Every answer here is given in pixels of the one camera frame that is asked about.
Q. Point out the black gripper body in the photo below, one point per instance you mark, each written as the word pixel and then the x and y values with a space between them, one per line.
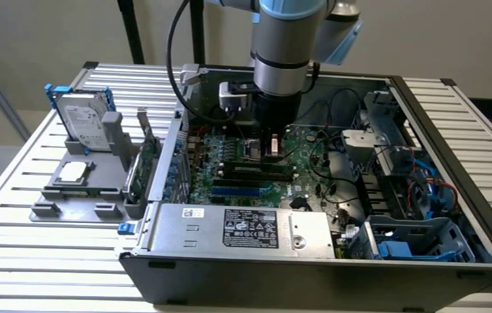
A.
pixel 277 109

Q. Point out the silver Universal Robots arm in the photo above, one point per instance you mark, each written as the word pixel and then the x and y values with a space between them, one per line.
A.
pixel 278 39

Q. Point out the black RAM slot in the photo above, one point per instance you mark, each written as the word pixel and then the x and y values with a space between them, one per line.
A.
pixel 256 177

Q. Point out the black expansion slot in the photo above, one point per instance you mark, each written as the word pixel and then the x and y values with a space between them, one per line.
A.
pixel 245 183

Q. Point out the blue expansion slot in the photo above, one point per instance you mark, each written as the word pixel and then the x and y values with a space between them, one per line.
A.
pixel 238 191

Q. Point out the CPU socket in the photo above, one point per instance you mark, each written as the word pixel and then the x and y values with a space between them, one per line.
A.
pixel 250 148

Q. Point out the green motherboard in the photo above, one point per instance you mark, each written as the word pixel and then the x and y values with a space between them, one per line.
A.
pixel 245 169

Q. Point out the open black PC case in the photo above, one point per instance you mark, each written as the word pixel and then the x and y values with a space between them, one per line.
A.
pixel 315 202

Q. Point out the grey metal disk bay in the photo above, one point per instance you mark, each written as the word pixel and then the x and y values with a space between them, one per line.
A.
pixel 383 137

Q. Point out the grey power supply unit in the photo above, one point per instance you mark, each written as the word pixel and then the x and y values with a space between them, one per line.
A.
pixel 237 229

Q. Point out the green graphics card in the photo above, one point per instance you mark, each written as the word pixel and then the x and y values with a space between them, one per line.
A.
pixel 143 159

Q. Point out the blue case latch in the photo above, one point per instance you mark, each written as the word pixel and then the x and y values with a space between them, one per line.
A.
pixel 126 228

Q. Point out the blue plastic drive cage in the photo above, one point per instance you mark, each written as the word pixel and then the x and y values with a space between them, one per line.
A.
pixel 411 238

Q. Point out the black tripod pole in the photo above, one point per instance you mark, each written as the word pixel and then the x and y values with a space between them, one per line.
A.
pixel 131 31

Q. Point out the grey parts rack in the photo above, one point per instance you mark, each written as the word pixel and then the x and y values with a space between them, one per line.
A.
pixel 93 182

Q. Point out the CPU with white cover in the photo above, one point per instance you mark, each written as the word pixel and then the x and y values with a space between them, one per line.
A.
pixel 73 171

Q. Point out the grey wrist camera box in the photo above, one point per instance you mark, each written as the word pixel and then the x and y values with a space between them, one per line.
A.
pixel 233 96

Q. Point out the hard disk in blue bracket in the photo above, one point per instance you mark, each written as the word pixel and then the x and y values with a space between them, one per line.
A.
pixel 82 122

